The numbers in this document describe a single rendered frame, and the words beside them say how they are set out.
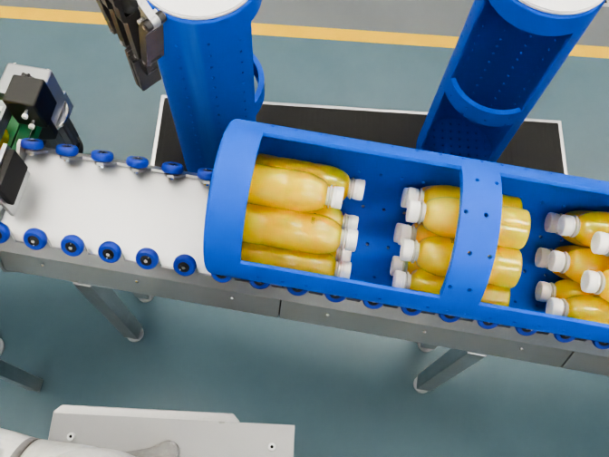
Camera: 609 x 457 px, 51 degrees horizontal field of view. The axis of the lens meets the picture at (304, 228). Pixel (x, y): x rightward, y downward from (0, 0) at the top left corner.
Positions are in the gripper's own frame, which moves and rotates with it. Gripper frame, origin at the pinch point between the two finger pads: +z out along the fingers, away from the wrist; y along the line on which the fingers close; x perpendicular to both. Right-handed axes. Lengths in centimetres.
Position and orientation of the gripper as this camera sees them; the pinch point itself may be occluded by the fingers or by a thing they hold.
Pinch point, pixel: (143, 64)
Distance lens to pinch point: 83.3
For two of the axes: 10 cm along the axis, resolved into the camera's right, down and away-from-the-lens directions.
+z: -0.4, 3.8, 9.2
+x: -7.3, 6.2, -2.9
